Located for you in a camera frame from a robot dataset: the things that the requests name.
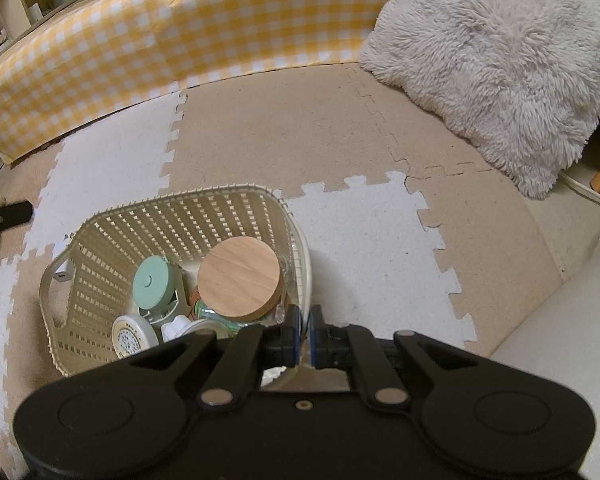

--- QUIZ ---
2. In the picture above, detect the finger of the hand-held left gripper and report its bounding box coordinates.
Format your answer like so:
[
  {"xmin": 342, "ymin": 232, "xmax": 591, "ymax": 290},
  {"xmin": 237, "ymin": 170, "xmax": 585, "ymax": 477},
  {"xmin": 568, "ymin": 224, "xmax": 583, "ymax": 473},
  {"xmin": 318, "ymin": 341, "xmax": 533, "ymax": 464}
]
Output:
[{"xmin": 0, "ymin": 201, "xmax": 35, "ymax": 242}]

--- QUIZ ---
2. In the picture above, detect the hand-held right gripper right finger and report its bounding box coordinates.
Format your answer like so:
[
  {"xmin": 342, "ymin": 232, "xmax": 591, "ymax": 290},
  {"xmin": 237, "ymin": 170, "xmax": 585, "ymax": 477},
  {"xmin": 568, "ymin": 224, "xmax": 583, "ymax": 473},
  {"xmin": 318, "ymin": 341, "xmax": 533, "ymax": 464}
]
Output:
[{"xmin": 310, "ymin": 305, "xmax": 487, "ymax": 409}]

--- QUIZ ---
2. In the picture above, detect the white plastic item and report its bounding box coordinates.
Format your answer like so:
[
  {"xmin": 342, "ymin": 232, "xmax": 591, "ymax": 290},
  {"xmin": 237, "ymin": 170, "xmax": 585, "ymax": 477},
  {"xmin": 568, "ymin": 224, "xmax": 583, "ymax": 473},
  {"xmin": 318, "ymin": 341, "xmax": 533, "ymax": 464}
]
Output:
[{"xmin": 160, "ymin": 315, "xmax": 242, "ymax": 347}]

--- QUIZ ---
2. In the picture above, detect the beige foam mat tile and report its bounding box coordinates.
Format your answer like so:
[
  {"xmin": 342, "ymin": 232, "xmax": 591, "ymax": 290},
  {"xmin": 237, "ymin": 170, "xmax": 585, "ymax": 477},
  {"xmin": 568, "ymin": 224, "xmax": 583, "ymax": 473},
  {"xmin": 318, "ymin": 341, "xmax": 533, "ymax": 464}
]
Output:
[
  {"xmin": 169, "ymin": 62, "xmax": 407, "ymax": 197},
  {"xmin": 349, "ymin": 64, "xmax": 567, "ymax": 322}
]

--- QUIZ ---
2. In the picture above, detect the fluffy grey-white pillow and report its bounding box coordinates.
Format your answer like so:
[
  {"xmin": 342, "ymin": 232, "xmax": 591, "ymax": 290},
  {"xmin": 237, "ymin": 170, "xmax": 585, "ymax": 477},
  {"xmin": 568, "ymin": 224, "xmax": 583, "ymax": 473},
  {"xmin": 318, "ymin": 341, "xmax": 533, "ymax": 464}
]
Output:
[{"xmin": 358, "ymin": 0, "xmax": 600, "ymax": 201}]

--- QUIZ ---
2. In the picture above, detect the mint green round case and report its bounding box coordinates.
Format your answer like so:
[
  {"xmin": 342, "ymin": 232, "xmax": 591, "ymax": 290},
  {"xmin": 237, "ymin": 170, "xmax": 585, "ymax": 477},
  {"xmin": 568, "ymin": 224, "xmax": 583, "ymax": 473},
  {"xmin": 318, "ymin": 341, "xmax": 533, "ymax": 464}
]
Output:
[{"xmin": 132, "ymin": 255, "xmax": 191, "ymax": 326}]

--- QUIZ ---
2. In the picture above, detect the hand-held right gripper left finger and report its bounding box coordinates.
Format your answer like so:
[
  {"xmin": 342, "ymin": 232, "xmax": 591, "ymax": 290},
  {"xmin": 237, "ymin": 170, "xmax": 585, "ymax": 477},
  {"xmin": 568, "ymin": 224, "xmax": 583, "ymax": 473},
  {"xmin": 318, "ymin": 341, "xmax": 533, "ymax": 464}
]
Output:
[{"xmin": 129, "ymin": 305, "xmax": 302, "ymax": 407}]

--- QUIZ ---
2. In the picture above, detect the yellow checked padded bumper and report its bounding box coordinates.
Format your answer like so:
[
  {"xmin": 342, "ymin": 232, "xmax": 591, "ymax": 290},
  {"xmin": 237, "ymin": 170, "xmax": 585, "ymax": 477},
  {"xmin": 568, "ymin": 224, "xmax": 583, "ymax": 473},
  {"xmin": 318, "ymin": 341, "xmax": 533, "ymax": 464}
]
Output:
[{"xmin": 0, "ymin": 0, "xmax": 404, "ymax": 167}]

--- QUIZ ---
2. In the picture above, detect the white charger adapter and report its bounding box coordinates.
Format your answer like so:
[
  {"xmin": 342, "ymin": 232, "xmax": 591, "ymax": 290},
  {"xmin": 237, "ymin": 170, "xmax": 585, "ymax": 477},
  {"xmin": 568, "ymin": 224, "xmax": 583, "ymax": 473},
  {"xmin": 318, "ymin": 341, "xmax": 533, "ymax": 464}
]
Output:
[{"xmin": 52, "ymin": 254, "xmax": 80, "ymax": 282}]

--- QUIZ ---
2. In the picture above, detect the white round patterned container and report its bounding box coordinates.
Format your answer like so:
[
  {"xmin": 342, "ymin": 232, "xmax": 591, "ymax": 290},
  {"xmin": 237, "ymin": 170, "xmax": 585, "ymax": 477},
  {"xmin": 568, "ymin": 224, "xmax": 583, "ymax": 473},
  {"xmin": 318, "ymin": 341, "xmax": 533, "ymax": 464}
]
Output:
[{"xmin": 111, "ymin": 313, "xmax": 160, "ymax": 361}]

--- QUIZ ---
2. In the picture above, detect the glass jar with wooden lid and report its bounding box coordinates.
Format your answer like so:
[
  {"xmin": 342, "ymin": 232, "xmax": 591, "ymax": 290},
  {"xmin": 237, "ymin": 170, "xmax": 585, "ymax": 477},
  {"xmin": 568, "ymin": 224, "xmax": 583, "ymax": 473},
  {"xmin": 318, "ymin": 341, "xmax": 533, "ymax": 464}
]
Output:
[{"xmin": 190, "ymin": 237, "xmax": 302, "ymax": 332}]

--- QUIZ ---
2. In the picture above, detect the cream perforated plastic basket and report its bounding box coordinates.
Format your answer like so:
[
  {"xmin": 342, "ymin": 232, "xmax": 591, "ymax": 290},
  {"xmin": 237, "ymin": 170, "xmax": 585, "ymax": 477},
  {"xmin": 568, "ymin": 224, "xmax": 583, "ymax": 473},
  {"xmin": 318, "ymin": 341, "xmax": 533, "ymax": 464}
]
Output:
[{"xmin": 39, "ymin": 185, "xmax": 314, "ymax": 379}]

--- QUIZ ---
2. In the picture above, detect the white open shelf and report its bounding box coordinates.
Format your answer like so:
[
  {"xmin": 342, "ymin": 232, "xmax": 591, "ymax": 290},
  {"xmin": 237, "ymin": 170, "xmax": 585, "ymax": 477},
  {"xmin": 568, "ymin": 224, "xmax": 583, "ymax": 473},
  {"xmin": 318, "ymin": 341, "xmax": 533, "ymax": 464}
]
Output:
[{"xmin": 0, "ymin": 0, "xmax": 107, "ymax": 70}]

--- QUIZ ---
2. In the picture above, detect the white foam mat tile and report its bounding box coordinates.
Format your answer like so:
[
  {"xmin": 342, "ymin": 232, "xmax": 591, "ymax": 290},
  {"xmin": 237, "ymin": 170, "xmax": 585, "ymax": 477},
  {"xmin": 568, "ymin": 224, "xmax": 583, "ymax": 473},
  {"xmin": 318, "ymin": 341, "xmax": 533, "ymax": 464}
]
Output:
[
  {"xmin": 274, "ymin": 170, "xmax": 482, "ymax": 357},
  {"xmin": 24, "ymin": 90, "xmax": 189, "ymax": 262}
]

